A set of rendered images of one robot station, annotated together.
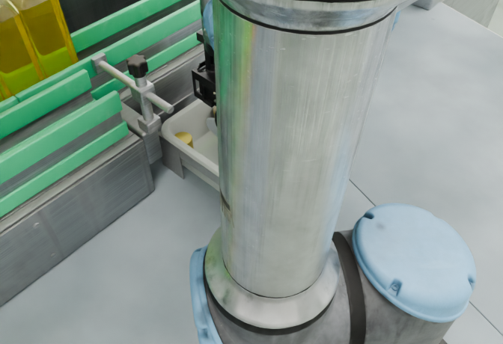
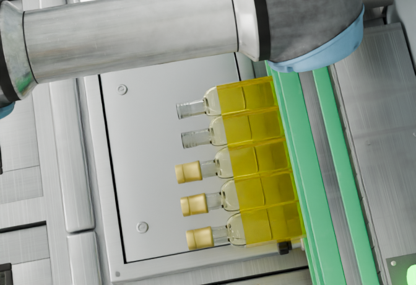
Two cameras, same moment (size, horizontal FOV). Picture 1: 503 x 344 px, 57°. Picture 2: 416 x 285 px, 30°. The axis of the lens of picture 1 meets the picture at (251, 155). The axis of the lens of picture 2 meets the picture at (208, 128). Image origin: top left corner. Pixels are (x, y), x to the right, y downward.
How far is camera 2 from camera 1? 0.79 m
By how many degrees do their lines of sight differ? 53
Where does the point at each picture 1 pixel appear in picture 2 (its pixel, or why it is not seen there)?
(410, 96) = not seen: outside the picture
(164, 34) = not seen: outside the picture
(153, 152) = not seen: hidden behind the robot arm
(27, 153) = (298, 135)
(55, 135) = (292, 112)
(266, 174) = (112, 60)
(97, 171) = (340, 82)
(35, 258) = (408, 149)
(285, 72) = (49, 67)
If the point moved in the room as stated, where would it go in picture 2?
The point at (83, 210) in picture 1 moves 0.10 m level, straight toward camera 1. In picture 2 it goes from (378, 100) to (394, 95)
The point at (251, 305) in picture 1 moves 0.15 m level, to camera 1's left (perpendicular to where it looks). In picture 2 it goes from (246, 43) to (262, 154)
